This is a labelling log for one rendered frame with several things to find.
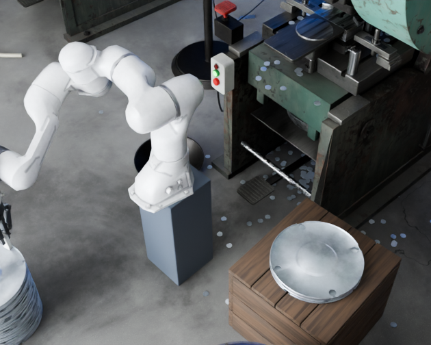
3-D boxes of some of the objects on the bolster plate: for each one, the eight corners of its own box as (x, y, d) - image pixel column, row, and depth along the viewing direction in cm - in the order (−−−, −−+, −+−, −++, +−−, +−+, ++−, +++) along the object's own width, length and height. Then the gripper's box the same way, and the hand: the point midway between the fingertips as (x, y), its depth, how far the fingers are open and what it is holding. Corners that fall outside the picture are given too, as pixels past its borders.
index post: (352, 76, 206) (356, 52, 199) (345, 72, 207) (349, 48, 200) (358, 72, 207) (362, 48, 200) (351, 68, 209) (355, 44, 201)
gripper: (-17, 221, 194) (3, 265, 211) (11, 192, 202) (29, 237, 219) (-35, 212, 196) (-14, 257, 214) (-6, 184, 204) (12, 229, 222)
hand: (5, 241), depth 214 cm, fingers closed
